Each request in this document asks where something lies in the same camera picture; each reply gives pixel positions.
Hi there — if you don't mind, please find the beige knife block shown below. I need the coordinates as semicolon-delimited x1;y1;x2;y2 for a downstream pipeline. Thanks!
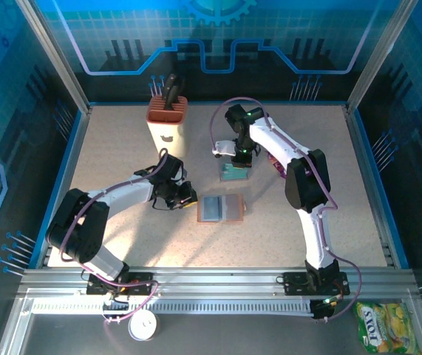
146;95;190;158

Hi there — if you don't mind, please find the aluminium frame post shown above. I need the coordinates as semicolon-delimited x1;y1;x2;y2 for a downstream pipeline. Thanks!
346;0;421;114
15;0;92;114

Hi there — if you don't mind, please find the black controller box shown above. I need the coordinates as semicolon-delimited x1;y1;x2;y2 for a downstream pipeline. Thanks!
310;295;341;322

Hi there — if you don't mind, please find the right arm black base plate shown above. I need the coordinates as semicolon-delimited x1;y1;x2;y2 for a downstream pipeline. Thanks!
282;271;351;297

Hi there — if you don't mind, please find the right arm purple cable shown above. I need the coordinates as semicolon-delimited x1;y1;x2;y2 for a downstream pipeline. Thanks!
209;96;363;323

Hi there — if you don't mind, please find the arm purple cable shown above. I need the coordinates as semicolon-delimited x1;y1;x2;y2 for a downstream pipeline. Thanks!
209;96;363;323
58;148;159;326

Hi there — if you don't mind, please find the black-handled knife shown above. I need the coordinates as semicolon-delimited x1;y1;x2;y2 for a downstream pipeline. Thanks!
163;85;182;112
163;72;180;101

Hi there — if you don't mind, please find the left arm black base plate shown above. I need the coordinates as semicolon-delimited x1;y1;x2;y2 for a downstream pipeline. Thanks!
86;271;155;297

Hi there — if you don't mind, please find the aluminium side rail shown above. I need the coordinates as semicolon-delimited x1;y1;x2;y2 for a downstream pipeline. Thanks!
40;105;94;269
344;104;397;268

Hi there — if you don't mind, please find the yellow green candy bag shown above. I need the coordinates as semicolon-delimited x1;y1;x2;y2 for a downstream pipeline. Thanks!
353;302;422;355

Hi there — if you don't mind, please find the white round lid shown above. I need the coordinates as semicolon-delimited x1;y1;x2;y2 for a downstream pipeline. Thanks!
127;309;160;342

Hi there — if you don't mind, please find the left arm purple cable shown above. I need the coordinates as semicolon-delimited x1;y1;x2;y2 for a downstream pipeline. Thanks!
58;148;159;326

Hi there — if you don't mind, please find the long aluminium mounting rail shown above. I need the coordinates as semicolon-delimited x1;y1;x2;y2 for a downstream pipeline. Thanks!
17;266;421;299

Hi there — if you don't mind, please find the white slotted cable duct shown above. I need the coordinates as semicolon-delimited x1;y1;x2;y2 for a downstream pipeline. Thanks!
31;299;315;317

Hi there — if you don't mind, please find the grey-blue credit card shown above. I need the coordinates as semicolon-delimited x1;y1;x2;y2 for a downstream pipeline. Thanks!
202;195;223;222

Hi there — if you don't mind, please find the purple candy bag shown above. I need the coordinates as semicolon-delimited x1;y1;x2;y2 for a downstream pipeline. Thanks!
268;151;289;179

